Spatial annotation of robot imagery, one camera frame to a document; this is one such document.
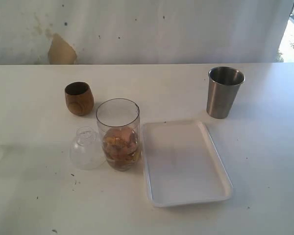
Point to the brown wooden blocks pile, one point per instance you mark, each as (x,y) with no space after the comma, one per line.
(121,147)

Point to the clear plastic dome lid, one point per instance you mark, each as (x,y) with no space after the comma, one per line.
(85,151)

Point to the round brown wooden cup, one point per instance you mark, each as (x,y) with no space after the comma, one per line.
(79,98)

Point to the stainless steel tumbler cup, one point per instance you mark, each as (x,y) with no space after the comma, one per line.
(224,83)

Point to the clear plastic jar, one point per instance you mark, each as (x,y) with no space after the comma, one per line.
(117,113)

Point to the white rectangular plastic tray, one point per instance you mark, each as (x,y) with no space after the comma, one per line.
(182,165)

